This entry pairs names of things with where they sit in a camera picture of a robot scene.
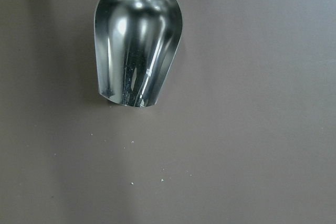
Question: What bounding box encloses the metal scoop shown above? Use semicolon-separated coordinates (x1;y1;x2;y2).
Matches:
94;0;183;108

